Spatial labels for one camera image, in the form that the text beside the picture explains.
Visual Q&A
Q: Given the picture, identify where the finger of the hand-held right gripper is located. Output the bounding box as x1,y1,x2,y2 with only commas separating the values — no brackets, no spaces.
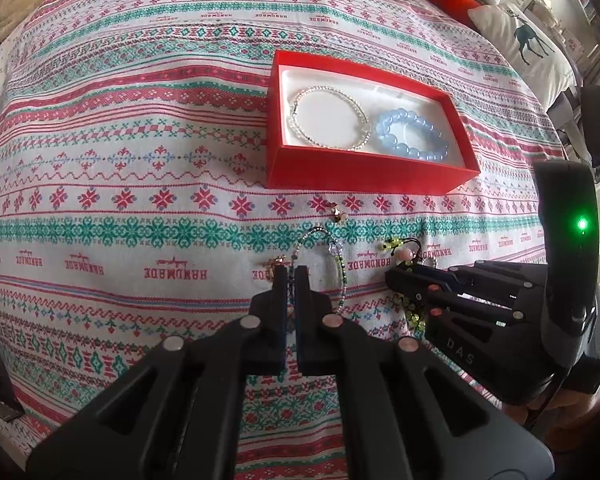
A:
387,280,545,322
386,261,548,307

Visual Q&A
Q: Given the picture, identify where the red jewelry box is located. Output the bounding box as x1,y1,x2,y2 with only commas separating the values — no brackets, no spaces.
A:
266,50,482,195

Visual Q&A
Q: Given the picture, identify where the dark green beaded necklace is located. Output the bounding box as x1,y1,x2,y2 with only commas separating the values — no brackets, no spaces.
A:
287,227,353,311

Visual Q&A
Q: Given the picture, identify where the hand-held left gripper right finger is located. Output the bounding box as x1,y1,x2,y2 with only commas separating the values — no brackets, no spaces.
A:
296,265,555,480

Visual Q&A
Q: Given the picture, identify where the lime green bead bracelet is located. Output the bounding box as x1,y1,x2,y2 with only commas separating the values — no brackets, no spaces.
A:
379,239,427,333

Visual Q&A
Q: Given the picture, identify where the white deer print pillow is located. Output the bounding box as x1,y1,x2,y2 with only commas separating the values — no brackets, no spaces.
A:
467,2,578,111

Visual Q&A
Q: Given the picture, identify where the person's right hand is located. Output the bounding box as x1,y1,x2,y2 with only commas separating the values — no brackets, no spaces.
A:
505,390,600,441

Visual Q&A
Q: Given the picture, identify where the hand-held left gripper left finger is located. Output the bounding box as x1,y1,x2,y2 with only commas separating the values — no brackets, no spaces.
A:
26,265,288,480

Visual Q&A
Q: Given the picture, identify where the light blue bead bracelet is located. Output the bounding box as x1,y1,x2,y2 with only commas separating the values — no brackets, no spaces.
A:
375,109,451,162

